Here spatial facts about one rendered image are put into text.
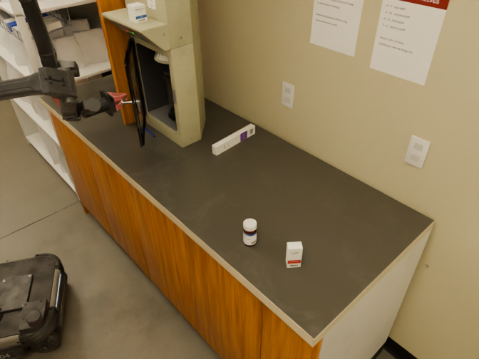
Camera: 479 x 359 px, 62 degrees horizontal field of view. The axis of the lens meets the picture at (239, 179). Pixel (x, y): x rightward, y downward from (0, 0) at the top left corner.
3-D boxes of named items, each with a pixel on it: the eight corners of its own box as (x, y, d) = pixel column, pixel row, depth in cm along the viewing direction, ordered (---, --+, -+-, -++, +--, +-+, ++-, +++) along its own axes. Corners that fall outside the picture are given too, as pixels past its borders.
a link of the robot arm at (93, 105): (61, 100, 160) (65, 121, 160) (66, 92, 150) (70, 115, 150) (92, 99, 166) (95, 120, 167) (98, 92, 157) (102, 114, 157)
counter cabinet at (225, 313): (161, 174, 326) (144, 70, 270) (381, 350, 205) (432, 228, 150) (84, 212, 291) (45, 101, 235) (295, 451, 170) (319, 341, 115)
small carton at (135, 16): (140, 18, 159) (137, 1, 155) (147, 20, 156) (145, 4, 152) (129, 20, 156) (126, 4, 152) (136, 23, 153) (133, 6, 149)
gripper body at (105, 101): (110, 93, 164) (94, 99, 160) (115, 115, 170) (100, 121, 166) (103, 88, 167) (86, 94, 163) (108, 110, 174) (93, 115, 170)
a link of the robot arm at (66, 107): (53, 67, 121) (58, 102, 121) (73, 66, 123) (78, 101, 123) (59, 100, 161) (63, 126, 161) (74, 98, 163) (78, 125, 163)
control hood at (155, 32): (130, 30, 177) (125, 7, 171) (171, 50, 158) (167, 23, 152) (105, 37, 171) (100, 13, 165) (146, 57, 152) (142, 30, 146)
